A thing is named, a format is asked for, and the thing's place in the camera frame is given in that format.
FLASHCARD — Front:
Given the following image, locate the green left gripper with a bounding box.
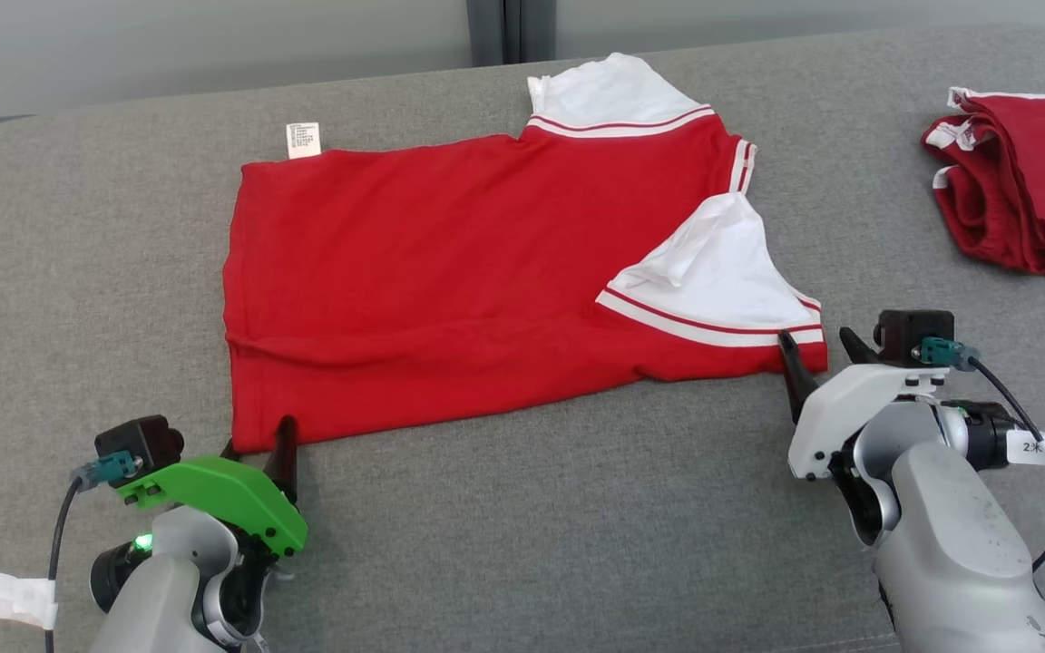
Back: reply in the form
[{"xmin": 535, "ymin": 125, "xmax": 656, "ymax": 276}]
[{"xmin": 114, "ymin": 415, "xmax": 308, "ymax": 557}]

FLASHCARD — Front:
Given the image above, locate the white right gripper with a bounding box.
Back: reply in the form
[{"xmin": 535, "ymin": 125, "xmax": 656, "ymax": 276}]
[{"xmin": 776, "ymin": 326, "xmax": 941, "ymax": 480}]

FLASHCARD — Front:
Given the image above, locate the red shirt with white sleeves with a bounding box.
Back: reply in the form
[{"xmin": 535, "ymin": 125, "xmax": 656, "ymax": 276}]
[{"xmin": 221, "ymin": 53, "xmax": 830, "ymax": 454}]

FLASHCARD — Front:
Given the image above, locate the dark red shorts white trim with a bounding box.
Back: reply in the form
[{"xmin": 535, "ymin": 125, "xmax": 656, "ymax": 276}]
[{"xmin": 920, "ymin": 86, "xmax": 1045, "ymax": 280}]

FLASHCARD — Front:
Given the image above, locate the black cable with teal plug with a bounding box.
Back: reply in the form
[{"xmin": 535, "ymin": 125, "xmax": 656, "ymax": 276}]
[
  {"xmin": 44, "ymin": 451, "xmax": 141, "ymax": 653},
  {"xmin": 911, "ymin": 337, "xmax": 1045, "ymax": 643}
]

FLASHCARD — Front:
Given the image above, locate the white paper cable tag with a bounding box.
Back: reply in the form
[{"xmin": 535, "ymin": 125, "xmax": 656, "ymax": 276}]
[{"xmin": 1005, "ymin": 429, "xmax": 1045, "ymax": 473}]

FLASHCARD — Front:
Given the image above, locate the grey partition post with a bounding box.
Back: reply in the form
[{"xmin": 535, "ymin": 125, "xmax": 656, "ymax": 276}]
[{"xmin": 466, "ymin": 0, "xmax": 558, "ymax": 67}]

